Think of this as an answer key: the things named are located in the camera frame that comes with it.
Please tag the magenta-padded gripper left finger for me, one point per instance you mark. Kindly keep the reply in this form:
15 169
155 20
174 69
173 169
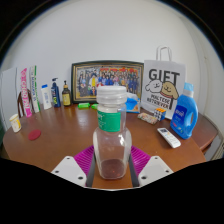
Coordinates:
71 170

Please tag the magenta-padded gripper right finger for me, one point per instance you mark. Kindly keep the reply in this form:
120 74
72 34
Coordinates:
152 170

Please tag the clear bottle with green label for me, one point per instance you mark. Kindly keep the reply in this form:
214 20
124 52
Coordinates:
112 146

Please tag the white remote control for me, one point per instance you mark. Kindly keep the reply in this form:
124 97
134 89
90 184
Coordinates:
169 137

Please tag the flat round red coaster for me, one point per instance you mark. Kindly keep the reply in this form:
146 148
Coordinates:
34 134

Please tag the small patterned snack pack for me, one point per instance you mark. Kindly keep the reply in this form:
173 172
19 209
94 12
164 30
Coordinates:
147 118

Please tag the colourful puzzle cube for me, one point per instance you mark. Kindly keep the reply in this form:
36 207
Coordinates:
159 114

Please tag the blue detergent bottle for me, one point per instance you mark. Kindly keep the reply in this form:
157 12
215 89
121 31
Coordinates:
184 116

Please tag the small green pack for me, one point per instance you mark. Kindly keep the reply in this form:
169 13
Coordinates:
94 106
83 105

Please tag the blue tissue pack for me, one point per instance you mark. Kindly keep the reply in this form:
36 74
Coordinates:
133 106

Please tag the white radiator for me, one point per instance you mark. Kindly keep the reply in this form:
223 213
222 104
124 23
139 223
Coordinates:
220 148

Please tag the amber pump bottle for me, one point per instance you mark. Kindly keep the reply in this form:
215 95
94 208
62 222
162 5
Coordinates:
66 97

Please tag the dark blue pump bottle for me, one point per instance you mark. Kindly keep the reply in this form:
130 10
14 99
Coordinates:
56 96

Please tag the white bottle with blue cap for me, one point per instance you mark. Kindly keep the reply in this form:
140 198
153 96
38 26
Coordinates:
46 98

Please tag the white paper gift bag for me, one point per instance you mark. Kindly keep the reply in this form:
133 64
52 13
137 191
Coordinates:
163 86

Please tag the tall white and blue tube box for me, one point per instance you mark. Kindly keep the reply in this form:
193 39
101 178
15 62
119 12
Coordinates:
35 90

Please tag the tall pink tube box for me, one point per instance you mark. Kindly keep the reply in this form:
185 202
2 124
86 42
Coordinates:
26 93

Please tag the framed group photo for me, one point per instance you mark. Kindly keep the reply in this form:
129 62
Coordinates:
86 81

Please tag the white refrigerator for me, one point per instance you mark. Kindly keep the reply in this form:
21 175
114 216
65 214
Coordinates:
8 93

